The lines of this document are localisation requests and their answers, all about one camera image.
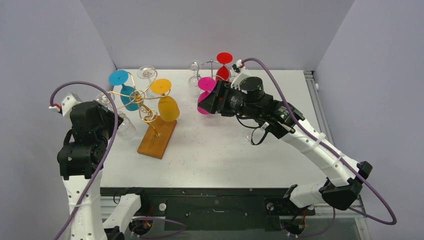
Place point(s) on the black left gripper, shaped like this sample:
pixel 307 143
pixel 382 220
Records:
pixel 110 116

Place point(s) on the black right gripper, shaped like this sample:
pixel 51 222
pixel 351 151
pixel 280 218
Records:
pixel 216 98

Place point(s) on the clear etched goblet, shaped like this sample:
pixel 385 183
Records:
pixel 126 129

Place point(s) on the clear champagne flute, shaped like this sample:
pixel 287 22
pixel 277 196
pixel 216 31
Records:
pixel 248 135

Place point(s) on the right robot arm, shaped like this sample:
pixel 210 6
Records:
pixel 344 176

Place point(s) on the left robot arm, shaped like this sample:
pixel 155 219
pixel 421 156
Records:
pixel 81 159

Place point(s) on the clear glass on gold rack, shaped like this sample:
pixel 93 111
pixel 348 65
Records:
pixel 104 100

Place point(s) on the pink wine glass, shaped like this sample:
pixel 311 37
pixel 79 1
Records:
pixel 206 84

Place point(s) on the red wine glass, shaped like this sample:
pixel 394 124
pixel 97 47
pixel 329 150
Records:
pixel 223 73

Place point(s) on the clear glass back left silver rack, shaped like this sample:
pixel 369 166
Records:
pixel 193 87

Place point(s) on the blue wine glass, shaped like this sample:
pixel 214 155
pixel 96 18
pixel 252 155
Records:
pixel 126 81

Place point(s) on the yellow wine glass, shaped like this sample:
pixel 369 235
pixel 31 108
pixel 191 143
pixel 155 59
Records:
pixel 168 108

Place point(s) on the gold rack with wooden base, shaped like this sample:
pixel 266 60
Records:
pixel 159 132

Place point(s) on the clear glass back gold rack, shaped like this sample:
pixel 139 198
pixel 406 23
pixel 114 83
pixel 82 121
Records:
pixel 149 73

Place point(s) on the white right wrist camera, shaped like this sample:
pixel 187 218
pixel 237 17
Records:
pixel 241 73

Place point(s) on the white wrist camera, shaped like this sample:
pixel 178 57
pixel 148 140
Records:
pixel 241 73
pixel 66 105

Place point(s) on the silver wire glass rack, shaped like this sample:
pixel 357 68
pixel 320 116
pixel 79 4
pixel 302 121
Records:
pixel 209 69

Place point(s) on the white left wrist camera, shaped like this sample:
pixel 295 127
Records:
pixel 66 105

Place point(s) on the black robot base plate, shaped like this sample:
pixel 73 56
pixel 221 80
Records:
pixel 214 209

